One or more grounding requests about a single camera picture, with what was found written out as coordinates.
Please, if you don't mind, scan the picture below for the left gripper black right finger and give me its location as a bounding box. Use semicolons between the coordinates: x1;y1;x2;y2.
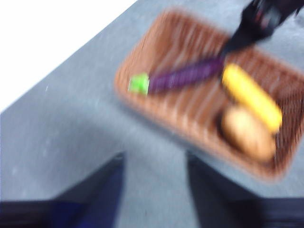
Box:
187;152;304;228

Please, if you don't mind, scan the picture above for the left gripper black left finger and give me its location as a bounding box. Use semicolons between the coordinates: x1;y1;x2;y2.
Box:
0;154;124;228

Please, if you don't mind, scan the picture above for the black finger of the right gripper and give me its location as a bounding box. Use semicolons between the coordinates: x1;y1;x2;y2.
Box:
220;23;264;60

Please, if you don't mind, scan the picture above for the yellow squash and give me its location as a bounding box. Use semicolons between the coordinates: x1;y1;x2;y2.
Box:
221;63;283;133

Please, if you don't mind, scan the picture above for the purple eggplant with green stem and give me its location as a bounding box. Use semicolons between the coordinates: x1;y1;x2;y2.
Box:
128;56;226;95

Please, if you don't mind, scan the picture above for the brown potato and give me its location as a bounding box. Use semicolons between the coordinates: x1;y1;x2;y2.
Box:
219;106;276;162

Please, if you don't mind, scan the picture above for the brown wicker basket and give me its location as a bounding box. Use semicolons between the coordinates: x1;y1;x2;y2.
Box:
113;8;304;183

